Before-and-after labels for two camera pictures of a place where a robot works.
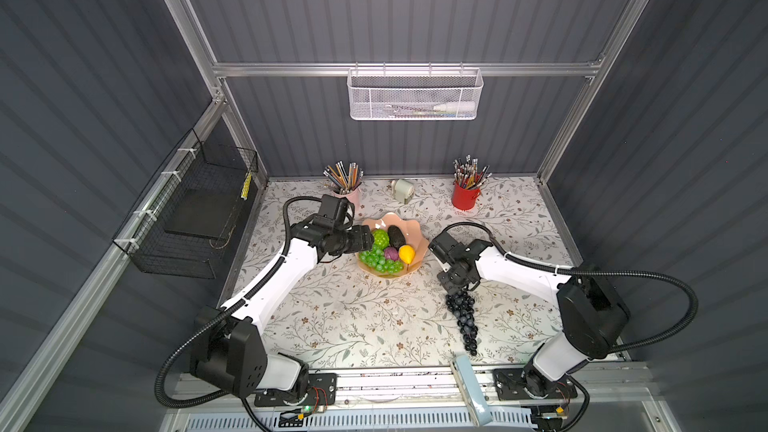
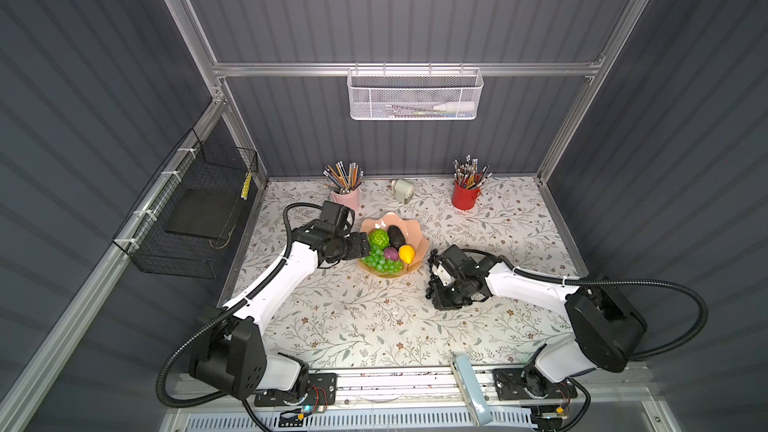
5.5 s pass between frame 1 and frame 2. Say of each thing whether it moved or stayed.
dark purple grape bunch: moved
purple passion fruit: stayed
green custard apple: stayed
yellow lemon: stayed
